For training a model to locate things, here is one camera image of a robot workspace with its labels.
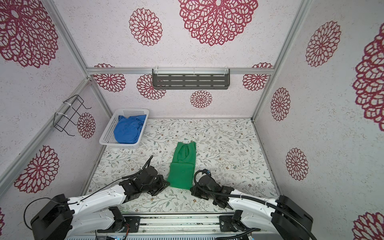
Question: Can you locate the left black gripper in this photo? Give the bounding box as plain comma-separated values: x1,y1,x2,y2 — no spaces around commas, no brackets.
142,174,171,197

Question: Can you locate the green tank top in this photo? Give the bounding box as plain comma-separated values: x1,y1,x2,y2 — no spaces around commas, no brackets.
167,142,197,190

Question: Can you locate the blue tank top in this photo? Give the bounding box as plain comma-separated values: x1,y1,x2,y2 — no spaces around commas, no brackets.
114,115,147,144

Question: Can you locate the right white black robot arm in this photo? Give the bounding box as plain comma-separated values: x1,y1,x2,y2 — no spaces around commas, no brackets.
190,169,316,240

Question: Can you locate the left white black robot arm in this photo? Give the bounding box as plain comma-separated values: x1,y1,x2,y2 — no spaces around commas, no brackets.
31,166,170,240

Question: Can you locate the white plastic basket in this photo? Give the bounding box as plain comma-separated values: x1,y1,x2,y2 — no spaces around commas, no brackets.
99,108,150,149

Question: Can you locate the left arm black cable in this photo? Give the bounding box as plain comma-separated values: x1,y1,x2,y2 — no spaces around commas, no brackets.
23,155,154,232

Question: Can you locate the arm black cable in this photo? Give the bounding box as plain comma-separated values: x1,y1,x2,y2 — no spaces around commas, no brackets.
23,155,154,232
193,168,317,240

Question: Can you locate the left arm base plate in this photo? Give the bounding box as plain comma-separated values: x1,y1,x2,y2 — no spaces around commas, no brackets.
97,216,141,233

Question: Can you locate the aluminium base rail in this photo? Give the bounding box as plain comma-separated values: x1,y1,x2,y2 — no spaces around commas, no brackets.
71,213,236,240

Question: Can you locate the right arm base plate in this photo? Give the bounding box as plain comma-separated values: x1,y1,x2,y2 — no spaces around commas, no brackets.
219,215,239,233

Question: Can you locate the grey slotted wall shelf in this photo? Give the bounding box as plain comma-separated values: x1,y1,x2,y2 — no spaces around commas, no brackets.
152,69,231,90

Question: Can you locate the black wire wall rack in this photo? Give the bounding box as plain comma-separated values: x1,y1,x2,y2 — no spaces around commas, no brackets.
52,95,92,137

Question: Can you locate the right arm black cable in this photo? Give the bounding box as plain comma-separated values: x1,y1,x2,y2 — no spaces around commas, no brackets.
193,168,317,240

